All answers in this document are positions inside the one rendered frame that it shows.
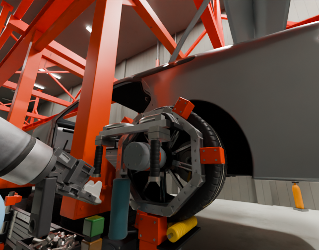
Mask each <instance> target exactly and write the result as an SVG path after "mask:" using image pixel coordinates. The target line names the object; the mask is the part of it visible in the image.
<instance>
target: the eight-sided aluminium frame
mask: <svg viewBox="0 0 319 250"><path fill-rule="evenodd" d="M162 112H165V113H169V114H172V115H173V116H174V117H176V119H177V120H178V122H179V124H180V125H181V126H183V130H185V131H186V132H187V133H188V134H189V135H190V136H191V164H192V179H191V180H190V181H189V182H188V183H187V184H186V185H185V187H184V188H183V189H182V190H181V191H180V192H179V193H178V194H177V195H176V197H175V198H174V199H173V200H172V201H171V202H170V203H169V204H164V203H158V202H152V201H146V200H142V198H141V197H140V195H139V193H138V192H137V190H136V188H135V187H134V185H133V183H132V182H131V181H130V198H129V203H130V206H131V207H132V209H133V210H136V211H137V210H140V211H143V212H147V213H152V214H156V215H161V216H164V217H165V216H166V217H171V216H173V215H175V214H176V213H177V212H178V211H179V210H180V209H181V208H182V207H183V206H184V204H185V203H186V202H187V201H188V200H189V199H190V198H191V197H192V196H193V195H194V194H195V192H196V191H197V190H198V189H199V188H200V187H201V186H202V185H203V184H204V183H205V176H206V175H205V168H204V164H201V163H200V150H199V149H200V148H203V138H202V133H201V132H200V131H199V130H198V129H196V128H195V127H194V126H192V125H191V124H190V123H189V122H188V121H186V120H185V119H184V118H182V117H181V116H179V115H178V114H176V113H175V112H173V111H172V109H171V108H170V107H166V108H162V109H159V110H154V111H150V112H146V113H141V114H138V115H137V116H136V117H135V119H134V120H133V122H132V123H131V124H134V125H138V124H139V120H140V119H141V118H143V117H146V116H151V115H156V114H160V113H162ZM136 135H137V133H131V134H124V135H123V136H122V137H121V138H120V140H119V143H118V155H117V166H116V172H115V173H116V178H129V177H128V174H127V172H128V168H127V167H126V165H125V164H124V159H123V155H124V150H125V148H126V147H127V145H128V144H130V143H131V141H132V140H133V139H134V137H135V136H136Z"/></svg>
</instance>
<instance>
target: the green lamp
mask: <svg viewBox="0 0 319 250"><path fill-rule="evenodd" d="M104 220H105V218H104V217H101V216H98V215H95V216H91V217H87V218H85V219H84V225H83V232H82V234H83V235H85V236H87V237H90V238H92V237H95V236H97V235H100V234H102V233H103V230H104Z"/></svg>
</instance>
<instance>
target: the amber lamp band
mask: <svg viewBox="0 0 319 250"><path fill-rule="evenodd" d="M101 249H102V238H100V239H97V240H95V241H92V242H89V241H86V240H85V239H83V240H82V241H81V247H80V250H101Z"/></svg>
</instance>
